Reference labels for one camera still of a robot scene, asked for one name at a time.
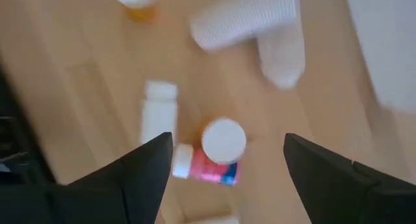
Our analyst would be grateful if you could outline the small orange pill bottle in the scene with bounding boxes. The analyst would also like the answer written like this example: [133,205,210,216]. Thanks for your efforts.
[194,118,247,165]

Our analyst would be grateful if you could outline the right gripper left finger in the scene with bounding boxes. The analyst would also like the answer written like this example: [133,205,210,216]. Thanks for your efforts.
[0,132,174,224]

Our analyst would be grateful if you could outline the white perforated plastic basket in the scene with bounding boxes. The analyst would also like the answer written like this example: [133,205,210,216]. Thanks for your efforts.
[344,0,416,114]

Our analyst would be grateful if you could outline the ribbed beige bandage roll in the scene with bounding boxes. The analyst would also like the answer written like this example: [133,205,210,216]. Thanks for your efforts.
[189,0,300,53]

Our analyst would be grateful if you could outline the pink medicine bottle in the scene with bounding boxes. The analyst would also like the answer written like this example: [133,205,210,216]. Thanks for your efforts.
[171,142,241,188]

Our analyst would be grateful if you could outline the white plastic bottle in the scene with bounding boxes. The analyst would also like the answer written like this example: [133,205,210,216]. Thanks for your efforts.
[139,80,179,146]

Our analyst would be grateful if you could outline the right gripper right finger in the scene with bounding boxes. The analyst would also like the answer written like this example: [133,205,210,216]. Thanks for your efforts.
[283,132,416,224]

